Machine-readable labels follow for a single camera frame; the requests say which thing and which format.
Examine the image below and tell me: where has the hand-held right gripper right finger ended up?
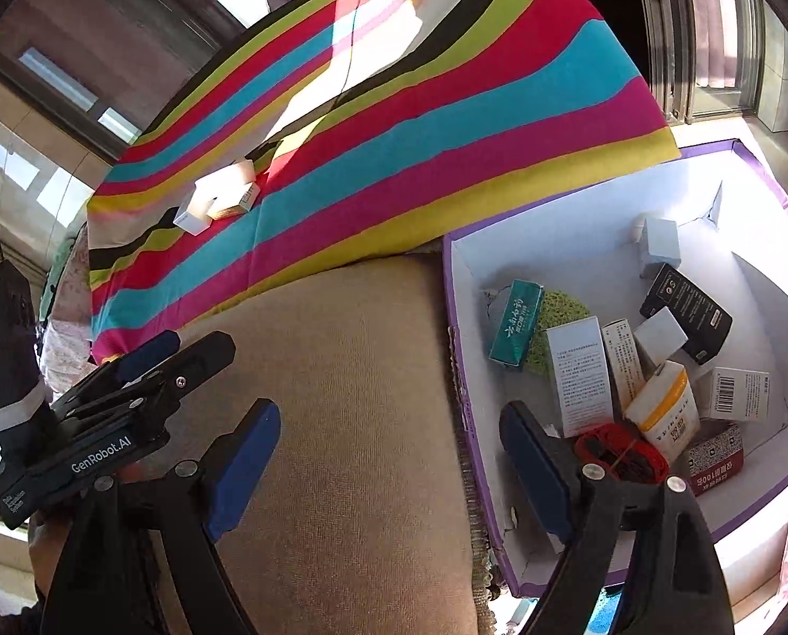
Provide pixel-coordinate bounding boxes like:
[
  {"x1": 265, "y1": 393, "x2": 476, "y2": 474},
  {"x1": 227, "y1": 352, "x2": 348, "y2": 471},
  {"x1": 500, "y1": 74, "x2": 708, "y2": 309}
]
[{"x1": 498, "y1": 400, "x2": 739, "y2": 635}]

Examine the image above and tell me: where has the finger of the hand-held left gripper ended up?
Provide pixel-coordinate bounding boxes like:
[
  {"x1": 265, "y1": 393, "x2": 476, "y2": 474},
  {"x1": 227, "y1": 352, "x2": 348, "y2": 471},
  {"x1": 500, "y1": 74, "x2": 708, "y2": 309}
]
[
  {"x1": 50, "y1": 329, "x2": 183, "y2": 411},
  {"x1": 66, "y1": 331, "x2": 237, "y2": 419}
]

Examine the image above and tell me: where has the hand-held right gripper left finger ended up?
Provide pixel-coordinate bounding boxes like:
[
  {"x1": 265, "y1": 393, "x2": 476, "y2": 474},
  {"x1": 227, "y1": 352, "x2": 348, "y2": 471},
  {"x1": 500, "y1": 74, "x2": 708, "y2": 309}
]
[{"x1": 40, "y1": 398, "x2": 282, "y2": 635}]

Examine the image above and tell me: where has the large white blue medicine box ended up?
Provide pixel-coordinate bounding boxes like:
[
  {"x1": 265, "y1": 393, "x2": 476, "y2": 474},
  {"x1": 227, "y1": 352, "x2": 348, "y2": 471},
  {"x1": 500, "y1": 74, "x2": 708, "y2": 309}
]
[{"x1": 545, "y1": 316, "x2": 614, "y2": 439}]

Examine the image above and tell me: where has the narrow white box orange end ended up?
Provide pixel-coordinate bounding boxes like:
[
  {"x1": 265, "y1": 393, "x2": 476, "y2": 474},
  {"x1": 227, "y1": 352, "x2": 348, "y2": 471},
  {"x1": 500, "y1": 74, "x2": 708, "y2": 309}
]
[{"x1": 602, "y1": 319, "x2": 647, "y2": 411}]

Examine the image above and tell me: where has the teal box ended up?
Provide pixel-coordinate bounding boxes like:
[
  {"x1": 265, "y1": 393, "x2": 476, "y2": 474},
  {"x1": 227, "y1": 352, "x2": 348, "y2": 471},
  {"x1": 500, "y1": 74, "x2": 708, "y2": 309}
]
[{"x1": 487, "y1": 279, "x2": 546, "y2": 368}]

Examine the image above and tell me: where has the green sponge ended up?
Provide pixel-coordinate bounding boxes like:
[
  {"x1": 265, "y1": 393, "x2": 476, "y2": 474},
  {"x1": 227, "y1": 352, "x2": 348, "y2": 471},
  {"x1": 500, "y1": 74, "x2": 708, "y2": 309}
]
[{"x1": 519, "y1": 289, "x2": 593, "y2": 381}]

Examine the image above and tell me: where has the red printed packet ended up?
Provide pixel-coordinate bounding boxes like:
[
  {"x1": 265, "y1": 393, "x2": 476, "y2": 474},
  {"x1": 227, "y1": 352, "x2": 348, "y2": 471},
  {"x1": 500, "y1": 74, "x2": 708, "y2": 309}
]
[{"x1": 685, "y1": 423, "x2": 745, "y2": 497}]

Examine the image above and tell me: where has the plain white box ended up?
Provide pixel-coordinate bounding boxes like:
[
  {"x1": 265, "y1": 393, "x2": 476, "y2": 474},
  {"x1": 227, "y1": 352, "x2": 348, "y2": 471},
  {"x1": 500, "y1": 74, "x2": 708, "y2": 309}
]
[{"x1": 632, "y1": 307, "x2": 689, "y2": 366}]

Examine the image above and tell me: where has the black box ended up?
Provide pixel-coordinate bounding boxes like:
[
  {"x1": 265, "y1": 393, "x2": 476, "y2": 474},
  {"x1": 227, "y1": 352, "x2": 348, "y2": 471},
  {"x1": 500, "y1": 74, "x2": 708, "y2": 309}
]
[{"x1": 640, "y1": 263, "x2": 732, "y2": 365}]

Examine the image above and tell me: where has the white storage box purple rim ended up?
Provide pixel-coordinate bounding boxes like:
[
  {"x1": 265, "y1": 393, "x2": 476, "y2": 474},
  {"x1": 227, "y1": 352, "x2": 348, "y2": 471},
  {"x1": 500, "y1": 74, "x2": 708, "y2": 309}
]
[{"x1": 441, "y1": 138, "x2": 788, "y2": 600}]

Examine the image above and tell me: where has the grey white box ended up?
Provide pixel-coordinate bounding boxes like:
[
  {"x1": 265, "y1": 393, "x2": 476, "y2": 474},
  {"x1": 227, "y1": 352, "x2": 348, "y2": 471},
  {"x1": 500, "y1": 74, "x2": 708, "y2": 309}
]
[{"x1": 638, "y1": 215, "x2": 682, "y2": 279}]

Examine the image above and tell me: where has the person's left forearm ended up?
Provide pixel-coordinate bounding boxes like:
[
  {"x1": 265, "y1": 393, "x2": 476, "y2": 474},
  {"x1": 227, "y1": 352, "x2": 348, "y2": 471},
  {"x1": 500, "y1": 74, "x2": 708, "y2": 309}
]
[{"x1": 0, "y1": 261, "x2": 54, "y2": 460}]

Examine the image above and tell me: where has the person's left hand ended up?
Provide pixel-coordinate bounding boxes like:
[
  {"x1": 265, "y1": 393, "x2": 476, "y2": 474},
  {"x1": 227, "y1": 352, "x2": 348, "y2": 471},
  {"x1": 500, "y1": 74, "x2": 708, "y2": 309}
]
[{"x1": 26, "y1": 509, "x2": 70, "y2": 583}]

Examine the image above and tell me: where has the floral cloth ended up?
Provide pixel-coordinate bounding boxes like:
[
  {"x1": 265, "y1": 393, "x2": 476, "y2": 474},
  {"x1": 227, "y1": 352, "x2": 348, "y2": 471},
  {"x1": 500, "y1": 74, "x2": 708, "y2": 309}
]
[{"x1": 37, "y1": 225, "x2": 97, "y2": 398}]

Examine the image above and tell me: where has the red round object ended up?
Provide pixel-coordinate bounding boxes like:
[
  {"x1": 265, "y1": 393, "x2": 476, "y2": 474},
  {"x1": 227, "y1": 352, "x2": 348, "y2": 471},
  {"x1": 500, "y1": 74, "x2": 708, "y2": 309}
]
[{"x1": 574, "y1": 422, "x2": 669, "y2": 484}]

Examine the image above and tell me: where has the green cloth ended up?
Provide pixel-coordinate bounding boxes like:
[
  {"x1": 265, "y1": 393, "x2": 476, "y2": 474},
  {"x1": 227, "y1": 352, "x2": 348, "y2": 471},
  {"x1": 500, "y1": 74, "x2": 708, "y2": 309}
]
[{"x1": 46, "y1": 231, "x2": 90, "y2": 292}]

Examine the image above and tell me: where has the beige sofa cushion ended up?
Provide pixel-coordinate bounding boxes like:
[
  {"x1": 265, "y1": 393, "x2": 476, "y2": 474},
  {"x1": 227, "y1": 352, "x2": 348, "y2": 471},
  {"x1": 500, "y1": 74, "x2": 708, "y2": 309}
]
[{"x1": 37, "y1": 251, "x2": 501, "y2": 635}]

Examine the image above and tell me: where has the small gold white box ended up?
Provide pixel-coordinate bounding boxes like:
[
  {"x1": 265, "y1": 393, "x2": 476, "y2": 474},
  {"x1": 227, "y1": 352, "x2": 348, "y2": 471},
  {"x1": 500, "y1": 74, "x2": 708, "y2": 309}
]
[{"x1": 207, "y1": 182, "x2": 262, "y2": 221}]

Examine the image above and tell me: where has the long white box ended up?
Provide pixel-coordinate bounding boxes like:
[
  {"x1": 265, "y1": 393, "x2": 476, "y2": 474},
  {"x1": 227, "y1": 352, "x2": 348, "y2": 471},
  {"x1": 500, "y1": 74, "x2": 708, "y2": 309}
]
[{"x1": 174, "y1": 159, "x2": 257, "y2": 235}]

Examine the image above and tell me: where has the white box with barcode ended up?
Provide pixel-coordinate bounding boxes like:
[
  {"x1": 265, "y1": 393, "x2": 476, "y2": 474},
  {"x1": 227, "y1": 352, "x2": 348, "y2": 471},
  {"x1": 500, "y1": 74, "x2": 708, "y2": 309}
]
[{"x1": 694, "y1": 367, "x2": 771, "y2": 423}]

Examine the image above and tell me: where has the striped colourful blanket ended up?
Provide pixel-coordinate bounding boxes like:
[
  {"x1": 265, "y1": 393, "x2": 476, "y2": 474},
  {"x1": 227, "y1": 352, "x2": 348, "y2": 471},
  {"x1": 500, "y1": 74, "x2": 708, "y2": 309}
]
[{"x1": 86, "y1": 0, "x2": 681, "y2": 365}]

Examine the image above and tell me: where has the window frame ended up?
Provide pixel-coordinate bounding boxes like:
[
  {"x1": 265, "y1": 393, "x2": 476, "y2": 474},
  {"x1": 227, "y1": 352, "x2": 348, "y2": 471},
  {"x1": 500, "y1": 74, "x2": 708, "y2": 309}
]
[{"x1": 632, "y1": 0, "x2": 765, "y2": 126}]

